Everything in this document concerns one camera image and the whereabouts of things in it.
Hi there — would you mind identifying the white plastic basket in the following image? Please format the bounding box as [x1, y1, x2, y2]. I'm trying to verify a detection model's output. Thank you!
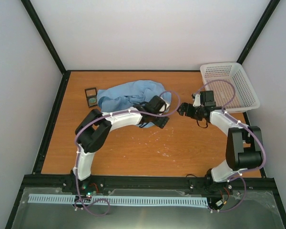
[200, 62, 260, 113]

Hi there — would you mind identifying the light blue shirt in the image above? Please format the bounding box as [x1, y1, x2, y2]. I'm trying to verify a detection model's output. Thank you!
[97, 80, 172, 129]

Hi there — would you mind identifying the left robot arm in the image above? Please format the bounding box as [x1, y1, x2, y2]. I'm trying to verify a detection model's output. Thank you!
[72, 95, 170, 192]

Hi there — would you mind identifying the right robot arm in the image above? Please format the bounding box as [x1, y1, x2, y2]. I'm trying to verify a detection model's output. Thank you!
[177, 91, 265, 183]

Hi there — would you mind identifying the round floral brooch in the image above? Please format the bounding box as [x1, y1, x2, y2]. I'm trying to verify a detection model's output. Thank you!
[89, 97, 97, 105]

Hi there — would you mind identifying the black display case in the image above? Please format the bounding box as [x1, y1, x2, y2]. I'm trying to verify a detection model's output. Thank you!
[84, 87, 97, 108]

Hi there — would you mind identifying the small green circuit board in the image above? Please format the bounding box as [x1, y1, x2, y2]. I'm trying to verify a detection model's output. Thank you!
[86, 190, 98, 198]

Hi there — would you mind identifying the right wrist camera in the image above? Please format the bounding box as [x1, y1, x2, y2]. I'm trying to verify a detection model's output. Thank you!
[192, 94, 201, 107]

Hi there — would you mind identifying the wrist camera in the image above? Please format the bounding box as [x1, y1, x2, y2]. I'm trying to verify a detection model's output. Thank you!
[157, 100, 170, 115]
[192, 94, 201, 107]

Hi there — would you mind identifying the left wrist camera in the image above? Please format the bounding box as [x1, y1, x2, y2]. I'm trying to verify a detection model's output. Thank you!
[157, 100, 170, 115]

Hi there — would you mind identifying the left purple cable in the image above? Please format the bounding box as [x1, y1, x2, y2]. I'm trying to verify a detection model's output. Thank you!
[72, 90, 182, 217]

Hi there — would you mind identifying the light blue cable duct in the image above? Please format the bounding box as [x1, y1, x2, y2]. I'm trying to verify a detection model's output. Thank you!
[27, 194, 208, 208]

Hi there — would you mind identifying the black front rail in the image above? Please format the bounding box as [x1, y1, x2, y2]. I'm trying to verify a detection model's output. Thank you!
[20, 174, 278, 196]

